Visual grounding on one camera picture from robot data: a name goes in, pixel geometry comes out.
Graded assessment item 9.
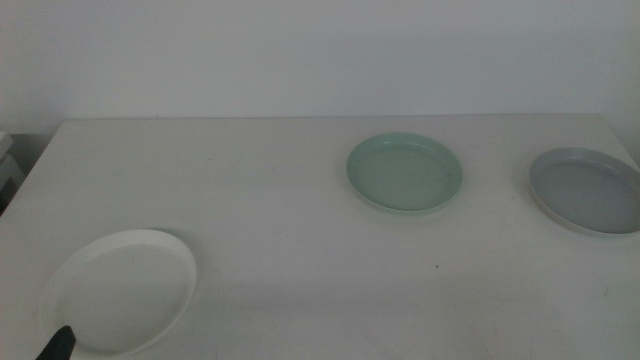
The grey shallow bowl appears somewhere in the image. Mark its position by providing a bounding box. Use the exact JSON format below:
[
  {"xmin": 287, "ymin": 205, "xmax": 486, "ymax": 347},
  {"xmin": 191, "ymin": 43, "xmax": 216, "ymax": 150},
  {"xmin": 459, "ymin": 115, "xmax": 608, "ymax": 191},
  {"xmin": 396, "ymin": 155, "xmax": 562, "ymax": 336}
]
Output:
[{"xmin": 528, "ymin": 147, "xmax": 640, "ymax": 237}]

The white shallow bowl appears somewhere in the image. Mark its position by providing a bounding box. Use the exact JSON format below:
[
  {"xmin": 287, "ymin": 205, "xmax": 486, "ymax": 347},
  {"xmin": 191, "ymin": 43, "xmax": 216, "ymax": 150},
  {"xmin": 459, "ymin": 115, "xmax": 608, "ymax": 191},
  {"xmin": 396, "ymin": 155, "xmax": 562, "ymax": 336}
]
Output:
[{"xmin": 38, "ymin": 228, "xmax": 198, "ymax": 357}]

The white background cabinet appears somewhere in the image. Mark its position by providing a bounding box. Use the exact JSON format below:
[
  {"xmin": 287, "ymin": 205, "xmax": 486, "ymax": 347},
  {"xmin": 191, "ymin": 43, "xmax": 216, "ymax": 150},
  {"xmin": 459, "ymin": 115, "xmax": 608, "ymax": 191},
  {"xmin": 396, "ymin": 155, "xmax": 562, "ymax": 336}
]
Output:
[{"xmin": 0, "ymin": 130, "xmax": 26, "ymax": 216}]

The pale green shallow bowl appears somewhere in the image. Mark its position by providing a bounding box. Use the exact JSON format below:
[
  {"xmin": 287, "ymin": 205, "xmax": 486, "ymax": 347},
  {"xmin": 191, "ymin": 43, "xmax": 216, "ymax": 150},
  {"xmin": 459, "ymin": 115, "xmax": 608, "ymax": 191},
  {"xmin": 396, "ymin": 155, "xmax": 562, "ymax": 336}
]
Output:
[{"xmin": 346, "ymin": 131, "xmax": 464, "ymax": 215}]

